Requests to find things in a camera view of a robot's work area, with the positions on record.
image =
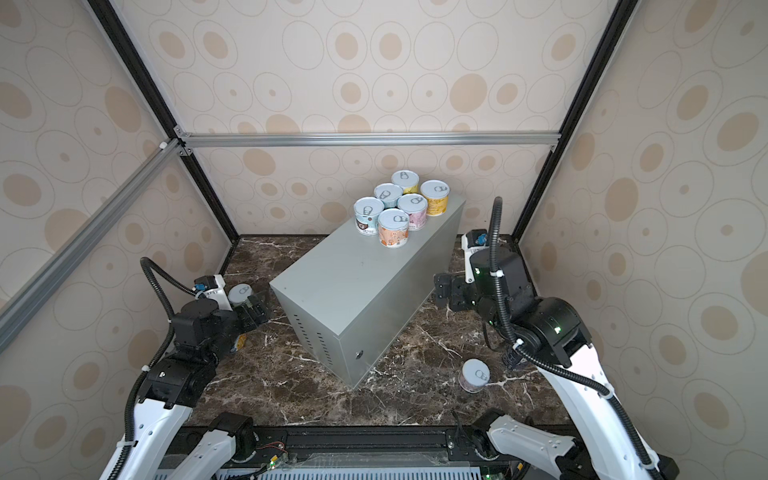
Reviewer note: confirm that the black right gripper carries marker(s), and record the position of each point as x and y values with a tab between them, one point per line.
455	284

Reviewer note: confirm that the silver left side rail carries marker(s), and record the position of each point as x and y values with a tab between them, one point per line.
20	309

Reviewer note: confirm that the orange white label can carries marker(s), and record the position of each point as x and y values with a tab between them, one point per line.
393	228

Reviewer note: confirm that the teal brown label can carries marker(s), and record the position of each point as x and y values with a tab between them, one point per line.
367	211

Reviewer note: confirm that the black corner frame post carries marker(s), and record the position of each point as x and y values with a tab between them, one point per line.
107	17
597	66

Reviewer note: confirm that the yellow fruit label can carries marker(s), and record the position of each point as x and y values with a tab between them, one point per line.
407	180

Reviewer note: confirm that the pink label can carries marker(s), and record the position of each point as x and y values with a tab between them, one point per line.
415	205

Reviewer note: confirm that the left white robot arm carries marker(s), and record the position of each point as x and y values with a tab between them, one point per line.
200	335

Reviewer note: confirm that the grey metal cabinet box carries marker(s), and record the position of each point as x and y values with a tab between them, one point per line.
349	297

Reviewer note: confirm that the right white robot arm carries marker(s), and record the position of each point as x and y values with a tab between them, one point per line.
549	334

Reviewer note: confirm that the green label can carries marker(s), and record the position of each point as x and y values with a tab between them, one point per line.
240	295

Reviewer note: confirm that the silver horizontal back rail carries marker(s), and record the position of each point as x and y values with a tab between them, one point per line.
360	140

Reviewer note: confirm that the black corner frame post right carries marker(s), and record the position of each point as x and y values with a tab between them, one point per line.
597	66

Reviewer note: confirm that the yellow orange label can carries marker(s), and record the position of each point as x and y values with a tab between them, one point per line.
436	192

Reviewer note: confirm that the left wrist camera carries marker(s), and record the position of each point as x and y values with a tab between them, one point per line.
212	287

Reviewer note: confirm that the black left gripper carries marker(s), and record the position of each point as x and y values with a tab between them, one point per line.
253	318

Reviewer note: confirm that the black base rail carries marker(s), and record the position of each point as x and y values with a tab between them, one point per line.
385	452

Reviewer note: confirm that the light blue bear can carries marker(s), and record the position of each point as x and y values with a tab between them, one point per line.
389	194

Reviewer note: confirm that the blue label dark can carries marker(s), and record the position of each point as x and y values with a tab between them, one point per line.
240	342

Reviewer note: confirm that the purple white label can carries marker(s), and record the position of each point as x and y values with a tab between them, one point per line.
474	375

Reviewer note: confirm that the black corner frame post left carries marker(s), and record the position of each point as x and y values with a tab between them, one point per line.
107	17

